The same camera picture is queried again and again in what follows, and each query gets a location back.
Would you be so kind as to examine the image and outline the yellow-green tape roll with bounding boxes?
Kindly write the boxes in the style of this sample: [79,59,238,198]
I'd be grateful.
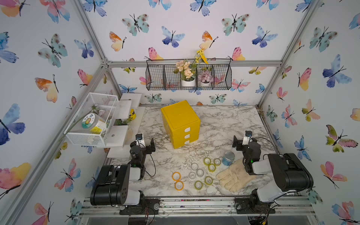
[194,181,203,190]
[203,157,212,166]
[208,164,216,173]
[213,158,222,167]
[204,176,213,186]

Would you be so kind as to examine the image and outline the yellow drawer cabinet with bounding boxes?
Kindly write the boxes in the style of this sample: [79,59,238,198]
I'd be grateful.
[161,100,201,149]

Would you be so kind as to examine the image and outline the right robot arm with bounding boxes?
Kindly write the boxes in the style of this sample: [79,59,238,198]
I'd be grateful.
[232,136,314,205]

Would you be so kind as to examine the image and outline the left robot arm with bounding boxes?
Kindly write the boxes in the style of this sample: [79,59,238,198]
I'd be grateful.
[90,139,156,206]

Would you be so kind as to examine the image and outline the orange tape roll upper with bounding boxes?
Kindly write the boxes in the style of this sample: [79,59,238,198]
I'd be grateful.
[172,172,182,182]

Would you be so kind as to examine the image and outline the orange tape roll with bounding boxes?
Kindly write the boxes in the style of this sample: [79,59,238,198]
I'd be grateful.
[174,181,184,191]
[172,172,182,182]

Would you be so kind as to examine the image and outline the clear tape roll top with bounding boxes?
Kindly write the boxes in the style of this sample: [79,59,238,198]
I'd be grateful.
[191,163,199,171]

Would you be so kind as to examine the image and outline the clear tape roll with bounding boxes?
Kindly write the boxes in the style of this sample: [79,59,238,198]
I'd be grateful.
[188,172,197,181]
[191,163,199,171]
[196,169,204,178]

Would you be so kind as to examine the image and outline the orange tape roll lower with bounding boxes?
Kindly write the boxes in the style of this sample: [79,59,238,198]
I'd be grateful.
[174,181,184,191]

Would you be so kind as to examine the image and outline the clear tape roll right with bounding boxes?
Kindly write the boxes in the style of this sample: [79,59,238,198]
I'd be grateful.
[196,169,204,178]

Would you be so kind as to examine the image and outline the clear tape roll left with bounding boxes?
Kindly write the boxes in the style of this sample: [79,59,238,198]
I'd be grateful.
[188,172,197,181]

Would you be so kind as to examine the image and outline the white stepped shelf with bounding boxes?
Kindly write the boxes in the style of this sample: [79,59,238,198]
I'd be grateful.
[104,93,145,158]

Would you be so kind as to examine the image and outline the cream work glove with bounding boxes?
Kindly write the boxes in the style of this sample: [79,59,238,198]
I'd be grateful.
[216,159,257,193]

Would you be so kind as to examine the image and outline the white pot green plant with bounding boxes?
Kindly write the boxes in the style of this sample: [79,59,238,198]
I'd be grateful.
[114,118,131,126]

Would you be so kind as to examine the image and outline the yellow toy figure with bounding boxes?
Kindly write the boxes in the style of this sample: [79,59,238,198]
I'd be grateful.
[128,109,137,121]

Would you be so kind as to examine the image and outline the clear mesh box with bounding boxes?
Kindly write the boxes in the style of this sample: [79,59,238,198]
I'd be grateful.
[64,92,119,147]

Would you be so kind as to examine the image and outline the round jar colourful lid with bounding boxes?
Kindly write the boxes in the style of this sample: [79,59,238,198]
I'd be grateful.
[82,113,107,134]

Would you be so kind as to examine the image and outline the white pot purple flowers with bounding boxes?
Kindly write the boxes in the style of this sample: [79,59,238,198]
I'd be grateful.
[199,70,214,87]

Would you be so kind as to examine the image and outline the white pot peach flowers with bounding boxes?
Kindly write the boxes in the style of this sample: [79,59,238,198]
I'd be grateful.
[174,60,196,88]

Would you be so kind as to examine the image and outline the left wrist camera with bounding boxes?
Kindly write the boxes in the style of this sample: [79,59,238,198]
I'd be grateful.
[136,134,146,148]

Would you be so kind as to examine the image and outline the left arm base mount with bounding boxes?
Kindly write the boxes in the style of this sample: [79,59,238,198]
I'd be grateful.
[119,198,160,216]

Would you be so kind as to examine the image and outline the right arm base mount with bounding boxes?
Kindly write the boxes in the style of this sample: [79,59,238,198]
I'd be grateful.
[234,195,275,214]

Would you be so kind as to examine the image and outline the aluminium front rail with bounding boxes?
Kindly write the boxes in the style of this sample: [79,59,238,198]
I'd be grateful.
[80,196,315,218]

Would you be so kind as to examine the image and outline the black wire wall basket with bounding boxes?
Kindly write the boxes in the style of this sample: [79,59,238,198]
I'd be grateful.
[145,59,232,92]

